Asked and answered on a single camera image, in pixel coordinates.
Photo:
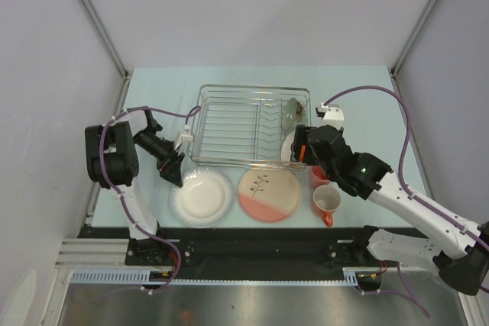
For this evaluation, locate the coral pink cup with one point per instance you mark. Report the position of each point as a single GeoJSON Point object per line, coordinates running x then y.
{"type": "Point", "coordinates": [317, 177]}

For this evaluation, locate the left aluminium frame post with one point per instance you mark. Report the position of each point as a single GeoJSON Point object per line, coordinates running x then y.
{"type": "Point", "coordinates": [102, 34]}

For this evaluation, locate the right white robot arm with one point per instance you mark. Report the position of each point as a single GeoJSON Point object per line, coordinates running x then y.
{"type": "Point", "coordinates": [452, 247]}

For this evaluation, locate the orange mug white inside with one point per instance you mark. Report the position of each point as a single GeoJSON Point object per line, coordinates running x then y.
{"type": "Point", "coordinates": [324, 203]}

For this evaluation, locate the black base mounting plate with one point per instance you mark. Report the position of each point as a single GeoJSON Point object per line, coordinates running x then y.
{"type": "Point", "coordinates": [255, 254]}

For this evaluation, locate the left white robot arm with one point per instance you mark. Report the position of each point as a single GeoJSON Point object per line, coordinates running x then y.
{"type": "Point", "coordinates": [112, 162]}

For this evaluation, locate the pink beige leaf plate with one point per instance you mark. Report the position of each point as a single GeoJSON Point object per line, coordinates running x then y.
{"type": "Point", "coordinates": [269, 196]}

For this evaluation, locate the metal wire dish rack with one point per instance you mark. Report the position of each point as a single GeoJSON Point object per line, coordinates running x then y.
{"type": "Point", "coordinates": [244, 126]}

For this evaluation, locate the green ceramic bowl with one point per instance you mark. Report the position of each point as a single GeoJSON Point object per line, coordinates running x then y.
{"type": "Point", "coordinates": [294, 113]}

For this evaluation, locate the aluminium frame post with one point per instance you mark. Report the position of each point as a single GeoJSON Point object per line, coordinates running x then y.
{"type": "Point", "coordinates": [419, 26]}
{"type": "Point", "coordinates": [102, 34]}

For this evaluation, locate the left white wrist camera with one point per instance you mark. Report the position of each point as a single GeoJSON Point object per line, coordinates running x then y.
{"type": "Point", "coordinates": [183, 137]}

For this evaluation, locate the white slotted cable duct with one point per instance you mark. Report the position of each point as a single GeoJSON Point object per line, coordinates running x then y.
{"type": "Point", "coordinates": [147, 278]}

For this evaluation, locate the right aluminium frame post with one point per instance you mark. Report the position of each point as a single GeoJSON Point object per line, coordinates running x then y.
{"type": "Point", "coordinates": [419, 26]}

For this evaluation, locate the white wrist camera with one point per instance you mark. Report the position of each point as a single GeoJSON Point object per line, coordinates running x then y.
{"type": "Point", "coordinates": [331, 115]}
{"type": "Point", "coordinates": [183, 137]}

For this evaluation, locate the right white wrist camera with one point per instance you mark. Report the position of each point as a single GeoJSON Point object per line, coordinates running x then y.
{"type": "Point", "coordinates": [331, 115]}

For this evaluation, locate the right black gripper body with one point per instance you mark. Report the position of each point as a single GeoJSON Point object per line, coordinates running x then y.
{"type": "Point", "coordinates": [330, 171]}

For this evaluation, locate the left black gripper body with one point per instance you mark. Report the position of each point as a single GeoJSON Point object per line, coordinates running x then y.
{"type": "Point", "coordinates": [166, 155]}

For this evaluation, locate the white scalloped plate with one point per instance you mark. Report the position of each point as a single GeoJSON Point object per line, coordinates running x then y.
{"type": "Point", "coordinates": [205, 199]}

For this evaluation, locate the white bowl orange outside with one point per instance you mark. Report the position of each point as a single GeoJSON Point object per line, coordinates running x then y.
{"type": "Point", "coordinates": [286, 154]}

